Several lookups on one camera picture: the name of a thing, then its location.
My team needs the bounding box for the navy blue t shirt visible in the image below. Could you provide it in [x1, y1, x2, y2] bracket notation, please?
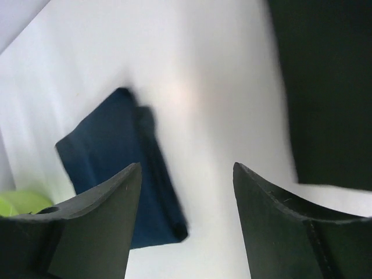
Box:
[56, 88, 188, 249]

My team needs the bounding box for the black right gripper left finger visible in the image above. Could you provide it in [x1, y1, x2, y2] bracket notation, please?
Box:
[1, 163, 141, 279]

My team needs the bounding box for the green plastic bin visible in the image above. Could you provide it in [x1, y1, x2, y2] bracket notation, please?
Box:
[1, 190, 53, 217]

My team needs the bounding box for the folded black t shirt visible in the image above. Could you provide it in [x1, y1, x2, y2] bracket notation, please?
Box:
[268, 0, 371, 191]

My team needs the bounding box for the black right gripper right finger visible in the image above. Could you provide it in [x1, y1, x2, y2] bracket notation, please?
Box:
[233, 163, 371, 279]

